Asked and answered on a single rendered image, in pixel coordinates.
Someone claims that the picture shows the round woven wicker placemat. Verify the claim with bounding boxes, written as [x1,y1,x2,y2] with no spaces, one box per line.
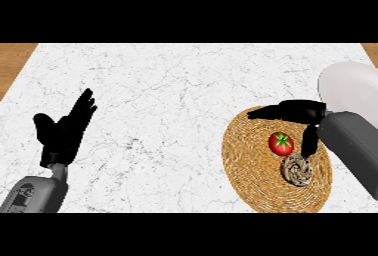
[219,105,333,214]

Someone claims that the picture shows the brown swirled pastry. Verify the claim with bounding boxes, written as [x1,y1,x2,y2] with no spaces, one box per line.
[280,154,314,187]

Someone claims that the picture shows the white plate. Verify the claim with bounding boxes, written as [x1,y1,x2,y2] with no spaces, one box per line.
[317,61,378,130]

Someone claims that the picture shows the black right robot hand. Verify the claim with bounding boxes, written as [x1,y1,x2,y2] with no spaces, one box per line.
[246,99,327,159]

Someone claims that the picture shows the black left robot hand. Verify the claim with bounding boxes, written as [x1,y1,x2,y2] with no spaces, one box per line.
[32,87,98,169]

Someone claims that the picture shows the red tomato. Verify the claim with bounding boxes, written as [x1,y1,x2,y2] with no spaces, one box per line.
[267,131,295,157]

